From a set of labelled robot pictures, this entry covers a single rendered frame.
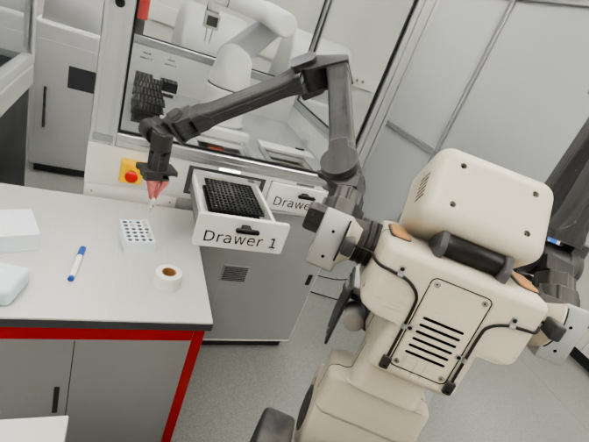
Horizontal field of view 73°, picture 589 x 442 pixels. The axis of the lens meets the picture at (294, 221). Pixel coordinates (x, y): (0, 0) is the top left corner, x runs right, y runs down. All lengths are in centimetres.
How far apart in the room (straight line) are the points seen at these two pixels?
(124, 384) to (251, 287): 80
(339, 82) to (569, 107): 163
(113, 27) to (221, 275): 99
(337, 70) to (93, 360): 94
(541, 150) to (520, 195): 174
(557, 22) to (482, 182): 206
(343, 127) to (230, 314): 123
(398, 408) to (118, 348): 67
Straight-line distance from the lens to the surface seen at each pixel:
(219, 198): 135
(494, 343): 74
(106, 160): 147
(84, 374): 119
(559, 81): 255
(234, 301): 187
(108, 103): 140
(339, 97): 98
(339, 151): 81
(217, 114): 112
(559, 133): 245
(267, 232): 125
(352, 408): 90
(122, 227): 128
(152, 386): 124
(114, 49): 137
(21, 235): 120
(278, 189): 156
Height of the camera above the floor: 148
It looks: 25 degrees down
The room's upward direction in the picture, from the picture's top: 21 degrees clockwise
